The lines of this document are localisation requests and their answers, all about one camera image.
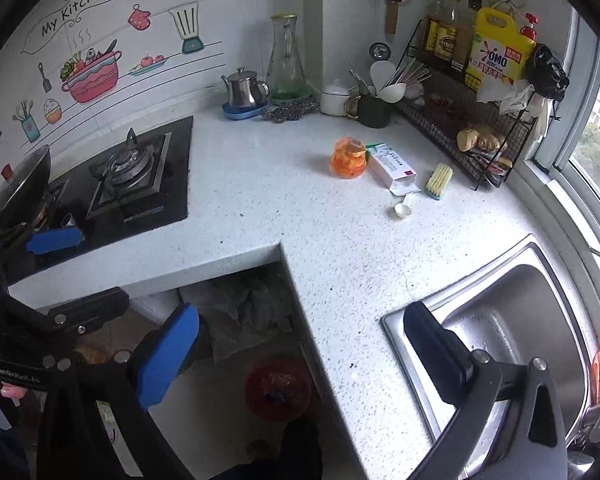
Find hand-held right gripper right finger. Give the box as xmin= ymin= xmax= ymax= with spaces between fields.
xmin=403 ymin=301 xmax=568 ymax=480

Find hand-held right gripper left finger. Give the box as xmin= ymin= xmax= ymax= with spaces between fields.
xmin=37 ymin=304 xmax=201 ymax=480

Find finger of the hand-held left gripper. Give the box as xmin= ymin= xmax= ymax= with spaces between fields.
xmin=0 ymin=287 xmax=131 ymax=342
xmin=0 ymin=226 xmax=84 ymax=291

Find red trash bin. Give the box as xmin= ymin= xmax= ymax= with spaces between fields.
xmin=244 ymin=357 xmax=314 ymax=424

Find black wok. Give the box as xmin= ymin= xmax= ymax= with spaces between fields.
xmin=0 ymin=144 xmax=54 ymax=234

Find grey plastic bag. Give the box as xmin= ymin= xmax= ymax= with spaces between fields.
xmin=179 ymin=274 xmax=302 ymax=363

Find stainless steel sink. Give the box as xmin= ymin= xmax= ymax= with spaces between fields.
xmin=380 ymin=233 xmax=600 ymax=480

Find black glass gas stove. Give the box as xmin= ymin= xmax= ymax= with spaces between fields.
xmin=4 ymin=115 xmax=194 ymax=283

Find person's dark pants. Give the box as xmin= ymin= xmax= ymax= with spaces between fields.
xmin=224 ymin=416 xmax=327 ymax=480

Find blue scrub brush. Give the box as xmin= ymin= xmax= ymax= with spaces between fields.
xmin=424 ymin=162 xmax=455 ymax=200

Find white medicine box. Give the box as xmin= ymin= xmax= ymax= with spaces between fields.
xmin=366 ymin=142 xmax=422 ymax=196

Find orange plastic bag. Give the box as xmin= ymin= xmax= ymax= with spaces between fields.
xmin=330 ymin=136 xmax=369 ymax=180

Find ginger root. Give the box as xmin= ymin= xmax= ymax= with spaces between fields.
xmin=475 ymin=124 xmax=509 ymax=154
xmin=456 ymin=127 xmax=481 ymax=153

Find blue plastic tray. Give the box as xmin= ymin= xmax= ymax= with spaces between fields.
xmin=222 ymin=100 xmax=270 ymax=121

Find small steel teapot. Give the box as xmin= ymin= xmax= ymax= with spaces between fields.
xmin=221 ymin=67 xmax=271 ymax=111

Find red dried chili bag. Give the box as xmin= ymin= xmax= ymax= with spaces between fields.
xmin=424 ymin=92 xmax=462 ymax=122

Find white plastic bag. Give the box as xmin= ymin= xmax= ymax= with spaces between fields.
xmin=477 ymin=77 xmax=537 ymax=117

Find steel scouring pad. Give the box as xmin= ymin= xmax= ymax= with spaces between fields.
xmin=260 ymin=100 xmax=322 ymax=122

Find white ceramic lidded jar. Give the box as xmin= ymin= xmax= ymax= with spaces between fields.
xmin=320 ymin=79 xmax=352 ymax=117

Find white ladle spoons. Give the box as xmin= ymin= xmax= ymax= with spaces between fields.
xmin=369 ymin=60 xmax=407 ymax=104

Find metal chopsticks bundle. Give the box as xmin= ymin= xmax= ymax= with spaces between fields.
xmin=387 ymin=59 xmax=432 ymax=88

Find glass carafe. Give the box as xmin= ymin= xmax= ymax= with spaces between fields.
xmin=267 ymin=14 xmax=313 ymax=102

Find black plastic bag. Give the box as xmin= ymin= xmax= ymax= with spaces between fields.
xmin=524 ymin=43 xmax=571 ymax=104

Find yellow detergent jug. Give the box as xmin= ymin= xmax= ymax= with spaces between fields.
xmin=467 ymin=6 xmax=537 ymax=87

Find yellow-capped sauce bottle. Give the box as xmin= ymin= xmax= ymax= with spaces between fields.
xmin=434 ymin=0 xmax=464 ymax=64

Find dark sauce bottle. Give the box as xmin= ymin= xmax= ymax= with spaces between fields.
xmin=422 ymin=0 xmax=449 ymax=57

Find kitchen wall sticker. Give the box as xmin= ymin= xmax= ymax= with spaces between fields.
xmin=11 ymin=0 xmax=227 ymax=144

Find window frame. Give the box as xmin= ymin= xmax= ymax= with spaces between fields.
xmin=530 ymin=7 xmax=600 ymax=261

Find black wire rack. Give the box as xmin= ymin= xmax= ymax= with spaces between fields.
xmin=394 ymin=19 xmax=557 ymax=191

